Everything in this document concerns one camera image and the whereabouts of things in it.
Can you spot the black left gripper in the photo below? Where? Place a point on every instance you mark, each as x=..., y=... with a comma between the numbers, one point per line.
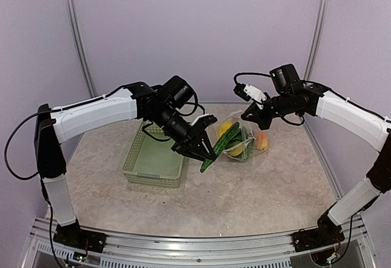
x=192, y=142

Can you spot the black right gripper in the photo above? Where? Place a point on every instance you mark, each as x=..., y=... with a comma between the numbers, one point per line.
x=258, y=117

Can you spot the dark green cucumber toy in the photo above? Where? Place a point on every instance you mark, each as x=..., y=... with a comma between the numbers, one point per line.
x=221, y=144

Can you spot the green bok choy toy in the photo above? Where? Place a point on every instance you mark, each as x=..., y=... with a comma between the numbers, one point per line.
x=245, y=138

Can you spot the clear zip top bag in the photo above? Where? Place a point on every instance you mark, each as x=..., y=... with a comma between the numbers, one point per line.
x=252, y=127

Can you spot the yellow lemon toy back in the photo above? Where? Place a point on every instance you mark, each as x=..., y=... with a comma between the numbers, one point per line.
x=223, y=128

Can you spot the yellow lemon toy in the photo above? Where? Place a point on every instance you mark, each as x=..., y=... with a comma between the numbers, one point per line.
x=223, y=128
x=236, y=151

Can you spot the yellow lemon toy front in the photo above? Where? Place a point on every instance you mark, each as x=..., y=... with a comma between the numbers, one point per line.
x=236, y=151

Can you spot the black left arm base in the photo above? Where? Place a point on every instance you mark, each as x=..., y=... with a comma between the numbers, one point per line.
x=74, y=236

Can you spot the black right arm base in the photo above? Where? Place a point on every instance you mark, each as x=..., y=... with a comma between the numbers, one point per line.
x=326, y=233

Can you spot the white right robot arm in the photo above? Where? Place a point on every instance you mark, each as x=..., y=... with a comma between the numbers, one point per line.
x=372, y=128

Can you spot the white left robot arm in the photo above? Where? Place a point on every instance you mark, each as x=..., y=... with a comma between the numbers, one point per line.
x=158, y=104

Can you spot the beige perforated plastic basket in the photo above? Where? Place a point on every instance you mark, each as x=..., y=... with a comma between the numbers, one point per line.
x=150, y=160

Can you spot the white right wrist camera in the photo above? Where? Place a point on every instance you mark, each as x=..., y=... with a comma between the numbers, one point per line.
x=248, y=92

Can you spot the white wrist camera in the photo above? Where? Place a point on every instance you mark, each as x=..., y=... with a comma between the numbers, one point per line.
x=204, y=119
x=248, y=92

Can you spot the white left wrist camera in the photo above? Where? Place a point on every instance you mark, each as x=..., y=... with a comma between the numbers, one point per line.
x=204, y=119

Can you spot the front aluminium rail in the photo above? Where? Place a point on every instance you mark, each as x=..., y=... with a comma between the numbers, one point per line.
x=135, y=250

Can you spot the right aluminium frame post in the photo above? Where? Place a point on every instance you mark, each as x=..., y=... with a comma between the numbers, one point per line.
x=316, y=38

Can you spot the aluminium frame post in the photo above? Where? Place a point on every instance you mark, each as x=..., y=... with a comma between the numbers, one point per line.
x=79, y=47
x=316, y=38

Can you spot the left aluminium frame post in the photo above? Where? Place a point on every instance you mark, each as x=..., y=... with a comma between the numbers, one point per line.
x=79, y=47

